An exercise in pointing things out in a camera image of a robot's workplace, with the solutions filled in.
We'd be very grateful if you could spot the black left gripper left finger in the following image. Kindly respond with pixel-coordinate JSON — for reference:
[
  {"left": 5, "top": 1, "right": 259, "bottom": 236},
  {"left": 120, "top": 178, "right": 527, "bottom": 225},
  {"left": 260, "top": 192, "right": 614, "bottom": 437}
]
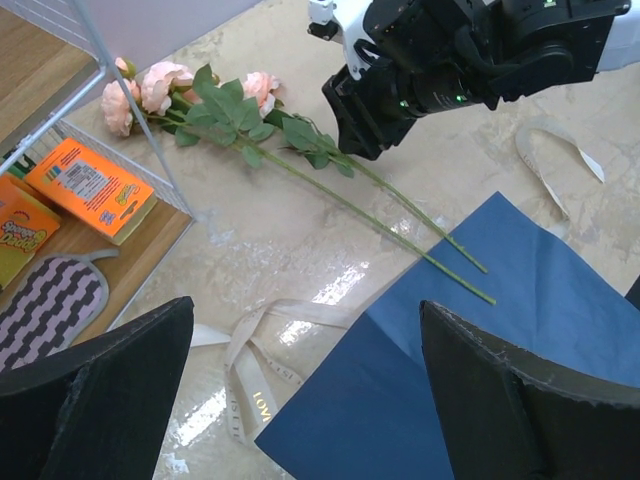
[{"left": 1, "top": 296, "right": 194, "bottom": 479}]

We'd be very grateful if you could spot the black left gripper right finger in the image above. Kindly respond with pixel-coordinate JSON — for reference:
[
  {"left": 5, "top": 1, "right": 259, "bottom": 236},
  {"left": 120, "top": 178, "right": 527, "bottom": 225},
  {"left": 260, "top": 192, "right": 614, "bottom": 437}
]
[{"left": 420, "top": 301, "right": 639, "bottom": 479}]

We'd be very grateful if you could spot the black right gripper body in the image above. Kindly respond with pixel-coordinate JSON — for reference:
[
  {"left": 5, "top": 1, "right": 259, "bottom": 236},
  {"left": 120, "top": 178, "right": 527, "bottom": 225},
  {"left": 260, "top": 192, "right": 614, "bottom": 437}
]
[{"left": 322, "top": 1, "right": 500, "bottom": 160}]

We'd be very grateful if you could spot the blue wrapping paper sheet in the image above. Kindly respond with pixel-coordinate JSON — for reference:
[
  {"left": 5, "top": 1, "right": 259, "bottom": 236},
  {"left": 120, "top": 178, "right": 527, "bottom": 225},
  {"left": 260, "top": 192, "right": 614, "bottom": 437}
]
[{"left": 257, "top": 194, "right": 639, "bottom": 479}]

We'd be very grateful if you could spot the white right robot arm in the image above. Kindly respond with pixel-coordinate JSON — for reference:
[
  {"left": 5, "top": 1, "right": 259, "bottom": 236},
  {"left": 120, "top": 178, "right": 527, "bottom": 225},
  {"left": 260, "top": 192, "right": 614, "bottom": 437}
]
[{"left": 308, "top": 0, "right": 639, "bottom": 160}]

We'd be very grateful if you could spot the purple wavy striped pad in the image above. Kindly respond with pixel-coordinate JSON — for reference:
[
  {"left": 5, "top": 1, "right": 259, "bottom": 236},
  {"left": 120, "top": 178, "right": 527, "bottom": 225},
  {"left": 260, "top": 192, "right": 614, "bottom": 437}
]
[{"left": 1, "top": 248, "right": 119, "bottom": 372}]

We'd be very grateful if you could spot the peach rose stem short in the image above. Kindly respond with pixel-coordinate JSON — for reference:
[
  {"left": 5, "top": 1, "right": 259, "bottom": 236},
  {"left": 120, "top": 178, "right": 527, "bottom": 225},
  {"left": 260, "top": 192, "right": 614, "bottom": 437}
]
[{"left": 241, "top": 71, "right": 488, "bottom": 274}]

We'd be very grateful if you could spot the yellow orange sponge pack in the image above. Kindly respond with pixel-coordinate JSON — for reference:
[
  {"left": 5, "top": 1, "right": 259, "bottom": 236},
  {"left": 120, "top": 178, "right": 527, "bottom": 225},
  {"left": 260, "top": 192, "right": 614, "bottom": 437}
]
[{"left": 1, "top": 173, "right": 61, "bottom": 291}]

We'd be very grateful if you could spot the orange box on lower shelf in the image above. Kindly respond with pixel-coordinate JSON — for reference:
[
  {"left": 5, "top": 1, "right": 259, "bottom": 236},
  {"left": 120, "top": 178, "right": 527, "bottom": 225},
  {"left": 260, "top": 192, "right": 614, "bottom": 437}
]
[{"left": 25, "top": 138, "right": 157, "bottom": 246}]

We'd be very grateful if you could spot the peach rose stem long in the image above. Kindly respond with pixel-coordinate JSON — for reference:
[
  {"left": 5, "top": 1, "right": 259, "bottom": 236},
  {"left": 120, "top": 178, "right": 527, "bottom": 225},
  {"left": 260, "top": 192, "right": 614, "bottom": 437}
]
[{"left": 100, "top": 57, "right": 496, "bottom": 305}]

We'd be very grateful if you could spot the white wire wooden shelf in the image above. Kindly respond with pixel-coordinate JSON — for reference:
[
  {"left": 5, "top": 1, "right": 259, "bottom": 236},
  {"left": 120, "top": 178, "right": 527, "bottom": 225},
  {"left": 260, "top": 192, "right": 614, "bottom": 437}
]
[{"left": 0, "top": 0, "right": 211, "bottom": 351}]

